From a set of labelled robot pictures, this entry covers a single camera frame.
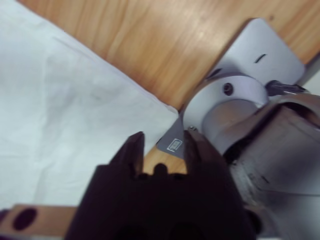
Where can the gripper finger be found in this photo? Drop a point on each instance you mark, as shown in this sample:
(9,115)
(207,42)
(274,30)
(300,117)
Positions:
(200,155)
(136,152)

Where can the white Unitree T-shirt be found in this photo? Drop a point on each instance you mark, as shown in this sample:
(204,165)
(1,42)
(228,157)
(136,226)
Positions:
(62,100)

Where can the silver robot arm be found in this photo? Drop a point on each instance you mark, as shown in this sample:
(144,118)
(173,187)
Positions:
(275,150)

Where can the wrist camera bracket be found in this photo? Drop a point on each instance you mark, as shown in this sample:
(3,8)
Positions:
(50,217)

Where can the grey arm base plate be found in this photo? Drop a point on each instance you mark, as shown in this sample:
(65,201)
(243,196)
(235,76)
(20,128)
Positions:
(262,45)

